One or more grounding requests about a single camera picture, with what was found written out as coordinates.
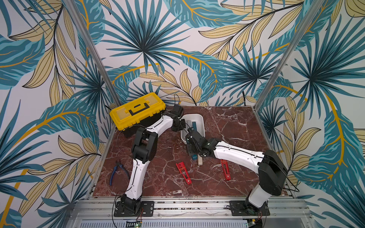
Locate white plastic storage box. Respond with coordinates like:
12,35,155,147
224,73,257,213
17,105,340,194
180,114,205,145

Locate teal block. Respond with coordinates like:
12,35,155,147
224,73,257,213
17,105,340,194
192,121,197,131
191,154,198,161

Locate red clip tool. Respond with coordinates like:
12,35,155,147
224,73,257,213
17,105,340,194
221,160,231,181
176,162,192,185

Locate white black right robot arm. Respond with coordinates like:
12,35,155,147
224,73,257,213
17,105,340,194
185,131,288,210

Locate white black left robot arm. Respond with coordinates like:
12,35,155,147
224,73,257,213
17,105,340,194
125,113,185,200

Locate beige wooden block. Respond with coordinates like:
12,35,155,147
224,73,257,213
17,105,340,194
198,156,203,166

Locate yellow black toolbox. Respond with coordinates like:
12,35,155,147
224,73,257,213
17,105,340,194
109,92,166,138

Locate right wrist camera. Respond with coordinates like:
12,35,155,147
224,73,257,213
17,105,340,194
185,127,202,141

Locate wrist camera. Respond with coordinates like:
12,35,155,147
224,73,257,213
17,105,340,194
185,127,202,141
172,104,183,117

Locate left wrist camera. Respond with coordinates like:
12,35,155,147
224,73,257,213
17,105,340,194
172,104,183,117

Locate blue handled pliers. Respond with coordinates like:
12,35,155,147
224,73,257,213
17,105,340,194
109,160,131,186

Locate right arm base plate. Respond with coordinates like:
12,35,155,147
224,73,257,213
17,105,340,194
226,200,270,217

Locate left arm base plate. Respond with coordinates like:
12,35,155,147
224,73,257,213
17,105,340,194
113,200,155,218

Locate left aluminium corner post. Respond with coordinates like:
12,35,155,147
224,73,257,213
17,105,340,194
64,0,121,106

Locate aluminium corner post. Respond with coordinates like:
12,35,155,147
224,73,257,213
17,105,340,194
253,0,324,112
64,0,121,106

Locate aluminium front rail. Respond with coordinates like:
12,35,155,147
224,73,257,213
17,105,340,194
66,197,316,228

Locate right aluminium corner post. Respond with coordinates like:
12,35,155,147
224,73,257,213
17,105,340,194
253,0,324,112

